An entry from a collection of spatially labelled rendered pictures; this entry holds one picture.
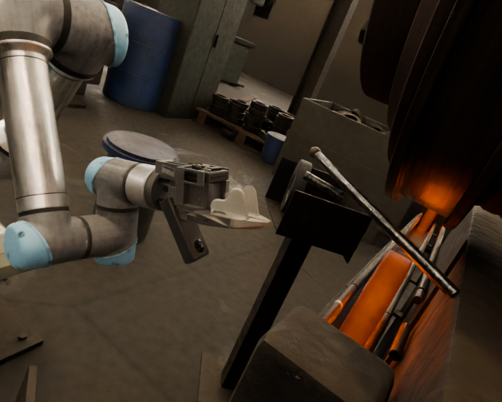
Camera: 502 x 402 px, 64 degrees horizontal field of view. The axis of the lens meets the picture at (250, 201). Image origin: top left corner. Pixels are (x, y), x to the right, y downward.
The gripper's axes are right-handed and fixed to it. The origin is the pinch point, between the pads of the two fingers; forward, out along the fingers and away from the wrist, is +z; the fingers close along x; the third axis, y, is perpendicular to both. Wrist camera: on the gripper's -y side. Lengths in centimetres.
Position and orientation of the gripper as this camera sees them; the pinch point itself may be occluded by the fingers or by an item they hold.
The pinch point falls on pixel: (261, 226)
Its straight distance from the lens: 60.4
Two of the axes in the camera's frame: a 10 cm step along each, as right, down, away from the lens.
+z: 8.6, 1.9, -4.7
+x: 5.0, -1.4, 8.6
